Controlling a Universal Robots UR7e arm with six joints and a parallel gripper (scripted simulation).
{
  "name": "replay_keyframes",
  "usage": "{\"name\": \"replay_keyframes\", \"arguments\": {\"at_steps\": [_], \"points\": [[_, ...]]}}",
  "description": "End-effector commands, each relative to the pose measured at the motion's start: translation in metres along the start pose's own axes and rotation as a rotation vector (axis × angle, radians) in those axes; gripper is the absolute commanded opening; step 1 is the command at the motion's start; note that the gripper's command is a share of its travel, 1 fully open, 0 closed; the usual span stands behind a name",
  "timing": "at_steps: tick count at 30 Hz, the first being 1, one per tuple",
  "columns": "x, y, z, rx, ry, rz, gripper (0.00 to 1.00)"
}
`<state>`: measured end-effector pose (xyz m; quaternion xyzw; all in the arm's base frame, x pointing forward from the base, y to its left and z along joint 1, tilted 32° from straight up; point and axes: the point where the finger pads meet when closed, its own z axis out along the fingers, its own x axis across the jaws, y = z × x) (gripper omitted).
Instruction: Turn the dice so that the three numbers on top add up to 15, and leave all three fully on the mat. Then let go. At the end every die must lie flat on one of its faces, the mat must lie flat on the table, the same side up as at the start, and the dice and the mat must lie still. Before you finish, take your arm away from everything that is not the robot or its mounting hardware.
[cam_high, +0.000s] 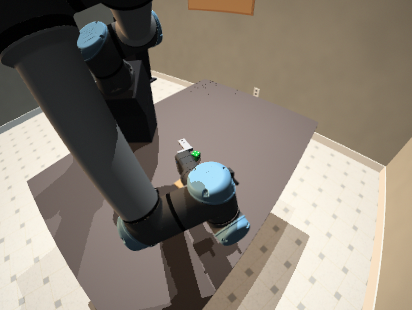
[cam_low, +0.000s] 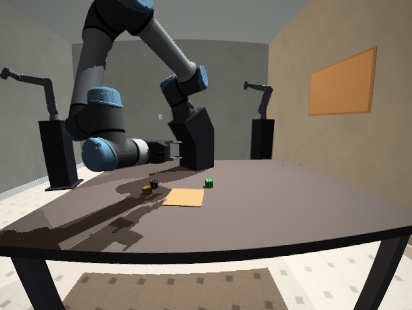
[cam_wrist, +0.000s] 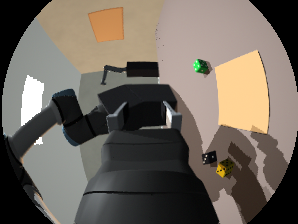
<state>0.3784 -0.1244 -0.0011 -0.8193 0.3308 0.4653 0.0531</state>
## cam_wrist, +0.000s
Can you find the yellow die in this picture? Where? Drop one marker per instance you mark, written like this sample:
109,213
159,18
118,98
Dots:
225,168

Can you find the peach flat mat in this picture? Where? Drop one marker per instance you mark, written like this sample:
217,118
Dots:
243,93

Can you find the green die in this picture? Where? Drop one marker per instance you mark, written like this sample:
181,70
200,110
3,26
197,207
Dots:
200,66

